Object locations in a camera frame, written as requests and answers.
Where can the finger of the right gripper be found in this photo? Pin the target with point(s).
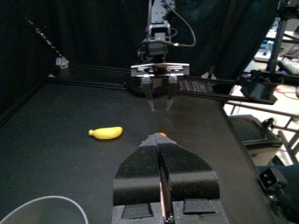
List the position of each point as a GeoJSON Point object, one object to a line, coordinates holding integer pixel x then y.
{"type": "Point", "coordinates": [147, 93]}
{"type": "Point", "coordinates": [171, 93]}

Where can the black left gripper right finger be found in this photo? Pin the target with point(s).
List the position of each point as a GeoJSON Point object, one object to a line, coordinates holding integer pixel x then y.
{"type": "Point", "coordinates": [191, 172]}

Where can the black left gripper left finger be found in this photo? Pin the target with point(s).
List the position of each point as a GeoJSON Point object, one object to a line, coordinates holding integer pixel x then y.
{"type": "Point", "coordinates": [136, 175]}

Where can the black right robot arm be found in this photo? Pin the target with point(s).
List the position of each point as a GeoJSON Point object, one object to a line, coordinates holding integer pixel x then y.
{"type": "Point", "coordinates": [159, 17]}

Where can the orange tangerine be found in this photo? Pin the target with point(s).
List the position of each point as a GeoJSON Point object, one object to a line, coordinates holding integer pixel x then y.
{"type": "Point", "coordinates": [161, 134]}

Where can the grey bowl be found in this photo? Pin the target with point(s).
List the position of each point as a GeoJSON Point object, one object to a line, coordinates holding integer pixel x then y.
{"type": "Point", "coordinates": [47, 211]}

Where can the yellow toy banana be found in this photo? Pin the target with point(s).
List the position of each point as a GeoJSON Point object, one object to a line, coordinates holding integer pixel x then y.
{"type": "Point", "coordinates": [105, 132]}

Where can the black stool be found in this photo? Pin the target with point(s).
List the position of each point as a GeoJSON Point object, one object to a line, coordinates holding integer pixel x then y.
{"type": "Point", "coordinates": [252, 134]}

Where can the black connector box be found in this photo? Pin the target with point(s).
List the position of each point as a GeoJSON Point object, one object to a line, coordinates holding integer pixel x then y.
{"type": "Point", "coordinates": [272, 178]}

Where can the white paper tag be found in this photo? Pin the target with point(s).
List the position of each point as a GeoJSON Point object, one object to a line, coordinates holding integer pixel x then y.
{"type": "Point", "coordinates": [61, 62]}

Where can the grey keyboard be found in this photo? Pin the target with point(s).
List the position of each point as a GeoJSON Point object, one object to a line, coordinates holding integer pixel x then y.
{"type": "Point", "coordinates": [290, 66]}

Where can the black aluminium frame rail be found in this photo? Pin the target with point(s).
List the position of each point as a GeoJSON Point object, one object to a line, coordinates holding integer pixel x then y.
{"type": "Point", "coordinates": [218, 89]}

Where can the black plastic mount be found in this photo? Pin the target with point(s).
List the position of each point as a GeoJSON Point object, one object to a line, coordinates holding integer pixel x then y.
{"type": "Point", "coordinates": [259, 86]}

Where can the black vertical frame post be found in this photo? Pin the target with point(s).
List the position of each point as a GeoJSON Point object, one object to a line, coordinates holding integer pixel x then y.
{"type": "Point", "coordinates": [276, 38]}

